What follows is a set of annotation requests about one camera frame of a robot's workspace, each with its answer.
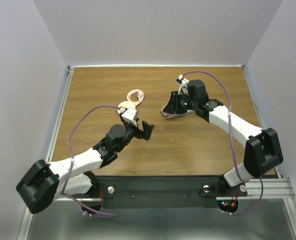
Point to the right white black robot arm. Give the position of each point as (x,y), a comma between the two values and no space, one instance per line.
(262,146)

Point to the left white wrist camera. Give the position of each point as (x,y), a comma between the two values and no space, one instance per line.
(129,115)

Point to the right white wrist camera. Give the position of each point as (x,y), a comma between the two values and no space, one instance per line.
(182,81)

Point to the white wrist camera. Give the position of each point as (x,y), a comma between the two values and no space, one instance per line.
(182,81)
(129,115)

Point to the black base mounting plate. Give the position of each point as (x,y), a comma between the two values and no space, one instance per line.
(141,202)

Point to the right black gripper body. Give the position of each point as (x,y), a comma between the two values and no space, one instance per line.
(187,103)

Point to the pink round power strip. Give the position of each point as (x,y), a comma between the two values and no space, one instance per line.
(127,106)

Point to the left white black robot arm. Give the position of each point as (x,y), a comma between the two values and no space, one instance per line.
(44,182)

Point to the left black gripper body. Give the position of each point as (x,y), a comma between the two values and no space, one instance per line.
(131,130)

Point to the pink cube adapter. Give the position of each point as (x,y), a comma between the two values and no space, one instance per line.
(171,116)

